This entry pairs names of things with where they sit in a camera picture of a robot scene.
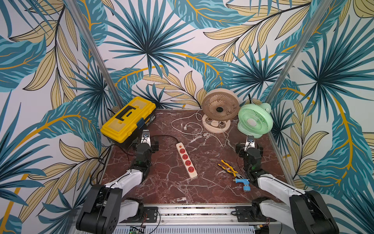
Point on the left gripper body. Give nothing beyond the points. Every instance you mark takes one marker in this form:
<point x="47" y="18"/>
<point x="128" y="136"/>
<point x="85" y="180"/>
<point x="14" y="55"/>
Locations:
<point x="153" y="147"/>

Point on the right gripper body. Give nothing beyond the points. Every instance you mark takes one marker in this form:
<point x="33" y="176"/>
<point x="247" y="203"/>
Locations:
<point x="239" y="147"/>

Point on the beige red power strip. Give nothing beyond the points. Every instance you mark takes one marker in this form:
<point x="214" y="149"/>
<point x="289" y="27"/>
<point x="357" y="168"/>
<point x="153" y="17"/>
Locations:
<point x="189" y="166"/>

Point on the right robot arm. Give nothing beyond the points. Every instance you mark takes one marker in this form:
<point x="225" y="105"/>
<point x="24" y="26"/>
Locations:
<point x="305" y="212"/>

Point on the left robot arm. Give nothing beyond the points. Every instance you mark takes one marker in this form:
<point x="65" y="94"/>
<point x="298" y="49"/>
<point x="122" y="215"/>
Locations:
<point x="104" y="208"/>

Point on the green desk fan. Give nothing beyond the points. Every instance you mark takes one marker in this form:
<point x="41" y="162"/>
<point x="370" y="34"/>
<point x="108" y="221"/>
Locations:
<point x="255" y="120"/>

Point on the beige desk fan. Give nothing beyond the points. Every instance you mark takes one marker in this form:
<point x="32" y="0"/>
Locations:
<point x="219" y="106"/>

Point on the yellow black toolbox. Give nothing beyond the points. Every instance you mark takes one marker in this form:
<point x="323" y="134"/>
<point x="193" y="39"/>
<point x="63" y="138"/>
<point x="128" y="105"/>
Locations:
<point x="127" y="125"/>

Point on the blue plastic pipe fitting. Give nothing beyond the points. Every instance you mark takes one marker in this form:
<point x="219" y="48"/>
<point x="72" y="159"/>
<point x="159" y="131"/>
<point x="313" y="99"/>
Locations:
<point x="245" y="182"/>

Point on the yellow handled pliers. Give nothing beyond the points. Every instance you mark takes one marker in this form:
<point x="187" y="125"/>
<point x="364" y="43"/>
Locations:
<point x="228" y="168"/>

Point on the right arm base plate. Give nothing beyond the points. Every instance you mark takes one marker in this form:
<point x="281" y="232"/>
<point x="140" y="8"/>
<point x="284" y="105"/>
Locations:
<point x="250" y="214"/>

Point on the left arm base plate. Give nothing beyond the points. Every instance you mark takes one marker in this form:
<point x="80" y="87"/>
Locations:
<point x="150" y="215"/>

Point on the aluminium front rail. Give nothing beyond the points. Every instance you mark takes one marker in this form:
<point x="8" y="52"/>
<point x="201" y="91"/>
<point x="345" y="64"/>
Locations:
<point x="200" y="219"/>

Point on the left metal frame post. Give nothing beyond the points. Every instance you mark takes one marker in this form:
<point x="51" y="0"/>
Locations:
<point x="83" y="27"/>

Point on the metal frame post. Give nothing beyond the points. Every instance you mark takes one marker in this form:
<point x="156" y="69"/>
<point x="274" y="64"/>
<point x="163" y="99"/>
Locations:
<point x="83" y="27"/>
<point x="315" y="19"/>

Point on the right metal frame post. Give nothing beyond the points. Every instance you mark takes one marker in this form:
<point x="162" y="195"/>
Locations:
<point x="315" y="19"/>

